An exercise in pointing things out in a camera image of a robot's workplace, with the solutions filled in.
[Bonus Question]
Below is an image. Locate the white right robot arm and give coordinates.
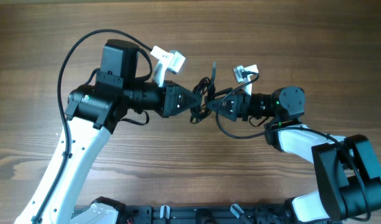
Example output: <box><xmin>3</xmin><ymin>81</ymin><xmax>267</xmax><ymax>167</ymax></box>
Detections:
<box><xmin>205</xmin><ymin>86</ymin><xmax>381</xmax><ymax>223</ymax></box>

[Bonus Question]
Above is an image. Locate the black camera cable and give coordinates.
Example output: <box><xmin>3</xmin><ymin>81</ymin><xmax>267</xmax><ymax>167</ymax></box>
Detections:
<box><xmin>31</xmin><ymin>29</ymin><xmax>154</xmax><ymax>224</ymax></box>
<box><xmin>214</xmin><ymin>70</ymin><xmax>373</xmax><ymax>222</ymax></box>

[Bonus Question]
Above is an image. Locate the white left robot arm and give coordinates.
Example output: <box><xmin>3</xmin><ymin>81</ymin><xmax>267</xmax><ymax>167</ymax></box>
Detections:
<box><xmin>16</xmin><ymin>39</ymin><xmax>198</xmax><ymax>223</ymax></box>

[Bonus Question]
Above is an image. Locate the black left camera cable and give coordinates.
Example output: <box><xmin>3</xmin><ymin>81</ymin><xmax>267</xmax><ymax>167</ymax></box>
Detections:
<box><xmin>31</xmin><ymin>29</ymin><xmax>154</xmax><ymax>224</ymax></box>

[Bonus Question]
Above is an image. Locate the black cable bundle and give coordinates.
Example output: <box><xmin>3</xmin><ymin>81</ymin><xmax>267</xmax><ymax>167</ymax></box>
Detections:
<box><xmin>189</xmin><ymin>61</ymin><xmax>233</xmax><ymax>124</ymax></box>

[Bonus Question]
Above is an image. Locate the black right camera cable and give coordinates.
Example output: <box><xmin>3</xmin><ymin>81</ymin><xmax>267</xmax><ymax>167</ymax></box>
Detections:
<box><xmin>214</xmin><ymin>70</ymin><xmax>373</xmax><ymax>222</ymax></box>

